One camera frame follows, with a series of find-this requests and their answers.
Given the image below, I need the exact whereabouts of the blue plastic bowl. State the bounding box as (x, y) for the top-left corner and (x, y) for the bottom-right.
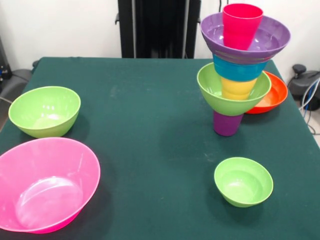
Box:
(212, 51), (270, 82)

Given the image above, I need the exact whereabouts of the tangle of cables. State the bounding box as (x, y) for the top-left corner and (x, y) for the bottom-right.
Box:
(299, 76), (320, 137)

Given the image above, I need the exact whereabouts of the large pink plastic bowl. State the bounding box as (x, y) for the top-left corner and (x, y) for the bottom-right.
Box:
(0, 136), (102, 235)

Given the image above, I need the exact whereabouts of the black chair base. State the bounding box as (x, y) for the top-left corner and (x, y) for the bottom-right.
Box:
(287, 64), (320, 111)
(0, 68), (33, 106)

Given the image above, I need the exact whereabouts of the orange-red plastic bowl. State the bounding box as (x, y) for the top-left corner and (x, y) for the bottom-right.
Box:
(244, 70), (289, 115)

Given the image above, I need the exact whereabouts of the small green plastic bowl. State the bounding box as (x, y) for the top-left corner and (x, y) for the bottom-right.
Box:
(213, 156), (274, 208)

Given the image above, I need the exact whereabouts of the dark green tablecloth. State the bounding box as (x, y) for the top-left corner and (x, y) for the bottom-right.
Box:
(0, 56), (320, 240)

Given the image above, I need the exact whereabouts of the yellow plastic cup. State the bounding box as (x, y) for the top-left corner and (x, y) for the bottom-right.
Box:
(220, 76), (258, 101)

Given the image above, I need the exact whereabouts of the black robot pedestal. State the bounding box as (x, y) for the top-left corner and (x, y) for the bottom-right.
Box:
(115, 0), (202, 60)

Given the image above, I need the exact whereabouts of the purple plastic bowl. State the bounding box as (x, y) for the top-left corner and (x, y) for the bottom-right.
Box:
(200, 13), (292, 63)

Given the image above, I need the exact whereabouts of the purple plastic cup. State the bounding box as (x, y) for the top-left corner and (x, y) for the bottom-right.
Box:
(212, 111), (244, 137)

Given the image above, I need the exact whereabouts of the red plastic cup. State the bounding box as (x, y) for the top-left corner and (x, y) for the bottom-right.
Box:
(222, 3), (264, 51)

